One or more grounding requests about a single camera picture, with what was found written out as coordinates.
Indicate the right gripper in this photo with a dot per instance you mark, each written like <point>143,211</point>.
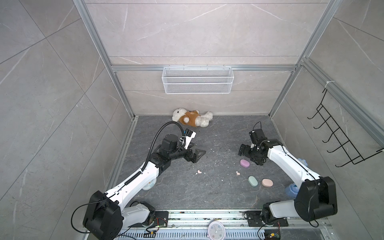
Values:
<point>245,153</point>

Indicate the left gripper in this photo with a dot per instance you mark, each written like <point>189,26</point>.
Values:
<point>195,158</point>

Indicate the purple earbud case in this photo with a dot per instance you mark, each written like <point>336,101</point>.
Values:
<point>244,163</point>

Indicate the mint green earbud case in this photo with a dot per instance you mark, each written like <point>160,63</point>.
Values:
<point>252,181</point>

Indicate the pink earbud case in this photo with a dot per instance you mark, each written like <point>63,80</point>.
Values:
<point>267,183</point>

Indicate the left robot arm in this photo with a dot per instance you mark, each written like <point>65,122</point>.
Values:
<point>107,214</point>

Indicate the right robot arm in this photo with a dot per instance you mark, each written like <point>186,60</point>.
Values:
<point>317,195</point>

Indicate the white teddy bear brown hoodie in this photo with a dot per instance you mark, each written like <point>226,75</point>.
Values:
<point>192,118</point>

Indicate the mint alarm clock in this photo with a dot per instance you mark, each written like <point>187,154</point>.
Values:
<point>149,185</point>

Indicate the white round clock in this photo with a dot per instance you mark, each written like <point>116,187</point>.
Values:
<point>216,231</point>

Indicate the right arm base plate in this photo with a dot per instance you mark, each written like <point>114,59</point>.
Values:
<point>259,218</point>

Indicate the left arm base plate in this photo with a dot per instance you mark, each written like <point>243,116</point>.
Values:
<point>157,218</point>

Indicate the white wire mesh basket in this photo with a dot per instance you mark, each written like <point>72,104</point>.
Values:
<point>197,80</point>

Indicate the black wire hook rack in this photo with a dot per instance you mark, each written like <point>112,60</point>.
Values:
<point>341,137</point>

